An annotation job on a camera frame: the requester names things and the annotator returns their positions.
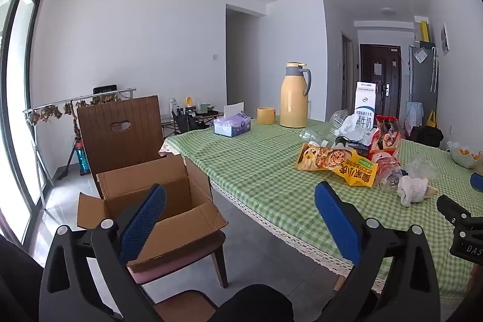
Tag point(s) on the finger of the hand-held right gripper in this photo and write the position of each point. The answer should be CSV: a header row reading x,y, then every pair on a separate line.
x,y
451,210
477,182

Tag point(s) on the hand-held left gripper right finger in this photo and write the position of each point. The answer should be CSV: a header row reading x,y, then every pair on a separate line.
x,y
336,224

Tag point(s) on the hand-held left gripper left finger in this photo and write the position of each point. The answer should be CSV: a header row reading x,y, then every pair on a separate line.
x,y
145,220

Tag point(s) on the brown cardboard box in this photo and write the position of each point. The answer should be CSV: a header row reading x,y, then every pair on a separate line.
x,y
173,190

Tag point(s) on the white cotton glove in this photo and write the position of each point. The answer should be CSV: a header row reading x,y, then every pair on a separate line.
x,y
413,190

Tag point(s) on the yellow snack bag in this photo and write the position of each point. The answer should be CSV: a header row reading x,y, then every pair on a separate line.
x,y
332,161

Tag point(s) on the red snack wrapper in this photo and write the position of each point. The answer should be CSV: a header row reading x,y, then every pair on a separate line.
x,y
386,135

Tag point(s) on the white milk carton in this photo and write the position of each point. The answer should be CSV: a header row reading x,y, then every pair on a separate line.
x,y
364,103

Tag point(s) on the pale green fruit bowl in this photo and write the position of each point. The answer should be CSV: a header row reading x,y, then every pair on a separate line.
x,y
464,160

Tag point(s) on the orange tangerine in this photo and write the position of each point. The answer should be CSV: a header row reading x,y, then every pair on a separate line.
x,y
475,156
462,148

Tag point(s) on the crumpled clear plastic wrap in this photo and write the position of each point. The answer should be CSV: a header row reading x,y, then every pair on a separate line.
x,y
420,167

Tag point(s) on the black bag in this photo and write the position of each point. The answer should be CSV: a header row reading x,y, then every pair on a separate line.
x,y
426,136

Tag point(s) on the brown wooden chair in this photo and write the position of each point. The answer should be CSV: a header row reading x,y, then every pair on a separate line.
x,y
113,152
181,305

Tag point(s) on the black food tray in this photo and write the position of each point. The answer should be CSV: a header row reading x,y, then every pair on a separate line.
x,y
354,148

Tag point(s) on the blue water bottle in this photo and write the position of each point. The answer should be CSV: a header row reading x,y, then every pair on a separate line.
x,y
83,159

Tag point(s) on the pale printed bag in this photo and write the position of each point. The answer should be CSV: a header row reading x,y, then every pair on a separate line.
x,y
414,118

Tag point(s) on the green checkered tablecloth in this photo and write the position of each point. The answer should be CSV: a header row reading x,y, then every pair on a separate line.
x,y
264,163

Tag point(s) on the white plastic bag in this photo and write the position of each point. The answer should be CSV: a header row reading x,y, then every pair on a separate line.
x,y
354,129

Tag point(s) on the person's black pants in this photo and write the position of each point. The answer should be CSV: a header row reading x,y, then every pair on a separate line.
x,y
256,305

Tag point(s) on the grey refrigerator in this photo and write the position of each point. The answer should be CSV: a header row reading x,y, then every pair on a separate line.
x,y
420,80

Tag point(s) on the white bottle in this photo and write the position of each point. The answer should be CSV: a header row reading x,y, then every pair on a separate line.
x,y
173,106

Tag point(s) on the small folding table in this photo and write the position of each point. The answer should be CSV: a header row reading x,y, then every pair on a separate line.
x,y
205,114

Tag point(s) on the small yellow item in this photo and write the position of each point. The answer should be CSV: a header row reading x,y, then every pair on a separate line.
x,y
188,102

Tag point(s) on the purple tissue pack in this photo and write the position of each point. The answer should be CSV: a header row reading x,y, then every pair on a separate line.
x,y
232,126

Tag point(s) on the yellow thermos jug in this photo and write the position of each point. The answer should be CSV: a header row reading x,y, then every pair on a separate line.
x,y
292,99

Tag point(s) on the black flat device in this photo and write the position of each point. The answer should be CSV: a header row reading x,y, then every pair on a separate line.
x,y
105,89

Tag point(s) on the metal drying rack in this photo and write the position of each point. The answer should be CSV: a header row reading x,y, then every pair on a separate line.
x,y
56,104

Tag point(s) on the dark brown entrance door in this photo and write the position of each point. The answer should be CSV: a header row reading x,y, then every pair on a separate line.
x,y
377,61

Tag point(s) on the yellow box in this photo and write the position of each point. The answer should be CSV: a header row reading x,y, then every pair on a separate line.
x,y
424,29

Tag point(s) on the black-framed sliding glass door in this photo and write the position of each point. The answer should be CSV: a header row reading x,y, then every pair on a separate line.
x,y
22,80

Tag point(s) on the round ceiling light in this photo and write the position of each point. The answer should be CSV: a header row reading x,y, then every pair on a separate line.
x,y
387,10

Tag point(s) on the wall paper sheet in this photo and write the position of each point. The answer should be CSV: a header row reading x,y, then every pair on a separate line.
x,y
445,39

